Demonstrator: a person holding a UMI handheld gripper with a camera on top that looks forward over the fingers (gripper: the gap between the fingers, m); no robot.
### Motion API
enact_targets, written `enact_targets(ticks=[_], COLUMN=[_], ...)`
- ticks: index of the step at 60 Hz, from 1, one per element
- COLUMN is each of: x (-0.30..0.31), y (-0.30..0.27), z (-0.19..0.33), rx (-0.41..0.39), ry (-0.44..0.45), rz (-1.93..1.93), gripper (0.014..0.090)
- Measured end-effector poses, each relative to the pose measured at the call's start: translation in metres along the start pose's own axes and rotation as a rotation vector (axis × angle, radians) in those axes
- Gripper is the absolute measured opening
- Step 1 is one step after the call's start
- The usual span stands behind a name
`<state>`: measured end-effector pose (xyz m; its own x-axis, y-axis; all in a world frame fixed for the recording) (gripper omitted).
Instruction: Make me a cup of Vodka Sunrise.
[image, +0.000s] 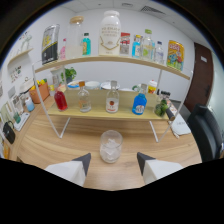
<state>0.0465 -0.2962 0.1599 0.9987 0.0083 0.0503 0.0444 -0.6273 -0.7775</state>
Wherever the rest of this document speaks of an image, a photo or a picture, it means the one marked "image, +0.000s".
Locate clear glass with ice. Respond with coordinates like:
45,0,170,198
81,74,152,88
99,129,124,164

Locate white notebook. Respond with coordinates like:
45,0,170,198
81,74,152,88
168,113,192,138

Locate wide white bowl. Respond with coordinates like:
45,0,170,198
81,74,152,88
100,81,121,91

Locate clear bottle red label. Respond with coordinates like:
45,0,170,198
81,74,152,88
105,80,120,114

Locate red liquid small bottle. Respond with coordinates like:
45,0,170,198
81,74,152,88
53,84,69,112

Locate yellow and red cup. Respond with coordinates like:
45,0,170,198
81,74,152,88
146,79,158,95

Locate small blue bottle yellow cap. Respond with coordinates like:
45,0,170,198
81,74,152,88
131,34,143,59

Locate orange basket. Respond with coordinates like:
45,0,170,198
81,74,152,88
29,81,51,104

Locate clear bottle green cap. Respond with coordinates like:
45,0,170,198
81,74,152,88
141,28,155,62

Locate tall glass jar cork lid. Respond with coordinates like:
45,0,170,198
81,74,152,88
65,15,85,60

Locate black kettle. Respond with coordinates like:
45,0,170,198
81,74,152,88
2,120,17,145

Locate white scale tray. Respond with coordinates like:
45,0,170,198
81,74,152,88
13,112,31,132

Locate ceiling air vent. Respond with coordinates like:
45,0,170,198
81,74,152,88
139,5,166,16

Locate blue patterned bowl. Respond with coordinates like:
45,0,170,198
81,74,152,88
67,79,81,91

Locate black and yellow can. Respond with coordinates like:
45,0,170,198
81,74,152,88
41,23,61,65

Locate wooden wall shelf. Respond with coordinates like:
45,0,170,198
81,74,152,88
7,47,34,64

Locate green potted plant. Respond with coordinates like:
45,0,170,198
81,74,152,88
63,66,78,84

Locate jar with red label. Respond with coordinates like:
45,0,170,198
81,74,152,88
119,32,131,57

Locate small clear bottle blue cap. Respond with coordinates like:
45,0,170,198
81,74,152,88
154,40,165,64

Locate brown door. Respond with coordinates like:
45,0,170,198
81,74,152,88
183,42,214,113

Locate small pink bottle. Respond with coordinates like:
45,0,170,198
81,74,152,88
59,37,68,61

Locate white-framed wooden two-tier rack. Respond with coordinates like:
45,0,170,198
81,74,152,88
32,54,194,143

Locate small teal bottle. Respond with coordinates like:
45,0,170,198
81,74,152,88
81,32,92,57

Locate green limes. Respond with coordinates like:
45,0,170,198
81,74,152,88
154,94,169,118

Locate dark lying bottle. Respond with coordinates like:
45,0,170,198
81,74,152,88
165,107,176,122

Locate black armchair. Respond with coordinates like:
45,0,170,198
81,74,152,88
186,103,224,163

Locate large white bottle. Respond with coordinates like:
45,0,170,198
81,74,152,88
98,10,122,57

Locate blue liquid bottle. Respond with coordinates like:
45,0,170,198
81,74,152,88
131,83,148,116

